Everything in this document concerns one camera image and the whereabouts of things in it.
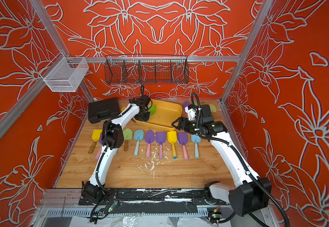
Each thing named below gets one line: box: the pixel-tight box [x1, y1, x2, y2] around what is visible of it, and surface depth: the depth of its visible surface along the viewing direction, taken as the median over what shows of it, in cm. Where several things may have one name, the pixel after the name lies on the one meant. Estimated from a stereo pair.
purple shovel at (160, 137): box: [155, 131, 166, 160], surface depth 97 cm
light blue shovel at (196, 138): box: [190, 133, 202, 159], surface depth 96 cm
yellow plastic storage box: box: [132, 99, 183, 131], surface depth 112 cm
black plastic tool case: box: [87, 97, 121, 124], surface depth 106 cm
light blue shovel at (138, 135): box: [133, 129, 145, 157], surface depth 99 cm
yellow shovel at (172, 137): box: [166, 130, 178, 159], surface depth 97 cm
